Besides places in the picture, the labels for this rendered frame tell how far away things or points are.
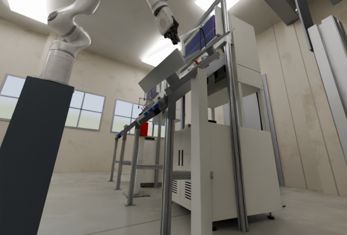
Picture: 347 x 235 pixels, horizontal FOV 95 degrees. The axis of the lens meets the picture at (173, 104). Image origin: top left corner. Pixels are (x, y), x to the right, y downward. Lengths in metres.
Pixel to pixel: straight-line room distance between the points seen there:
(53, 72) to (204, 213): 0.92
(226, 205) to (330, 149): 2.25
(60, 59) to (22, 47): 4.34
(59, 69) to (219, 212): 1.15
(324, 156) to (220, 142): 2.22
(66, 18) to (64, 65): 0.25
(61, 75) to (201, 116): 0.72
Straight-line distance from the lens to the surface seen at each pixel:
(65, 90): 0.92
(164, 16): 0.88
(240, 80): 1.45
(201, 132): 0.73
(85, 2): 1.19
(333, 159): 3.15
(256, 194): 1.35
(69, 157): 4.65
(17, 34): 5.50
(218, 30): 1.53
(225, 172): 1.14
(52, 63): 1.00
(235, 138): 1.17
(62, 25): 1.10
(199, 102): 0.76
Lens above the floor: 0.38
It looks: 19 degrees up
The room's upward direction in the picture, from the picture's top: 2 degrees clockwise
